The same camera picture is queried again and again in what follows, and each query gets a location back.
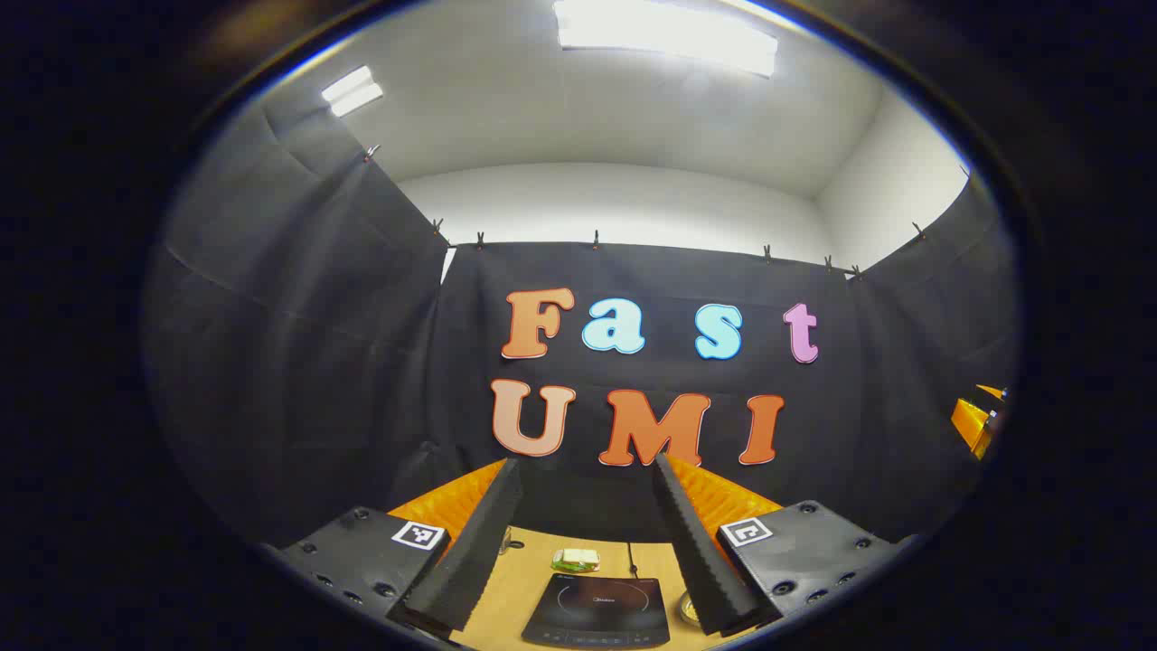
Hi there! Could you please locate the black backdrop cloth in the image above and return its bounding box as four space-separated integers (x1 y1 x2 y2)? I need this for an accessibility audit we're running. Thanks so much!
145 86 1022 552

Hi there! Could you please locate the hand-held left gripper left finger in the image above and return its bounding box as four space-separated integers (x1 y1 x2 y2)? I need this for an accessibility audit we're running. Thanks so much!
262 457 525 645

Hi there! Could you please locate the row of black cloth clips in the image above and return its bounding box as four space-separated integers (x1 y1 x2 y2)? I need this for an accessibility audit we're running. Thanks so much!
362 145 973 277

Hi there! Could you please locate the large ceiling light panel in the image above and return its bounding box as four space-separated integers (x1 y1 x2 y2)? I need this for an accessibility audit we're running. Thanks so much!
553 0 780 78

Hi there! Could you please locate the black induction cooktop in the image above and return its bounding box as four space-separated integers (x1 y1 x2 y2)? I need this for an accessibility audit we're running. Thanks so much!
522 572 672 650

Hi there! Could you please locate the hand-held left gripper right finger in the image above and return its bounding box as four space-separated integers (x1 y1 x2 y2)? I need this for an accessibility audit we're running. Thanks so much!
653 452 923 638

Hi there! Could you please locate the small ceiling light panel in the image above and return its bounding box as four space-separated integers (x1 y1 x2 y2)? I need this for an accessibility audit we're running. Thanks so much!
321 65 384 118

